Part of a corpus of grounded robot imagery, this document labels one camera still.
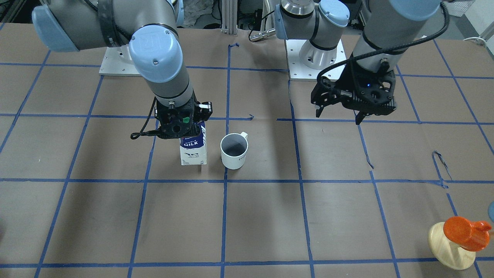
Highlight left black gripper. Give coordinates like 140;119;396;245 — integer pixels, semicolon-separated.
311;58;397;125

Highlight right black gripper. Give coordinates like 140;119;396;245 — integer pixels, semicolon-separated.
154;97;212;139

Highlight blue white milk carton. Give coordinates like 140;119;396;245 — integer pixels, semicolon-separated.
179;122;208;166

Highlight white mug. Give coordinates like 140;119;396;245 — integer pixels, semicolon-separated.
220;132;249;170

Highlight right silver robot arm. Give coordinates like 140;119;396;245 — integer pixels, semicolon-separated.
31;0;212;139

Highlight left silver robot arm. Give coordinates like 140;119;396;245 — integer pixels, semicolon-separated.
273;0;450;125

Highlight blue mug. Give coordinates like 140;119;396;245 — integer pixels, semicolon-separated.
487;201;494;222

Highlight orange mug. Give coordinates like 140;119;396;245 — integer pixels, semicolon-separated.
443;216;492;252

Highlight wooden mug tree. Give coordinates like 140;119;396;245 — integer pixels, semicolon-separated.
428;222;476;270

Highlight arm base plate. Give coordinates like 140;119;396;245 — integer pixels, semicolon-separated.
285;39;347;81
99;45;141;77

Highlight aluminium frame post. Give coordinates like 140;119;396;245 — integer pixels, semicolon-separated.
221;0;238;36

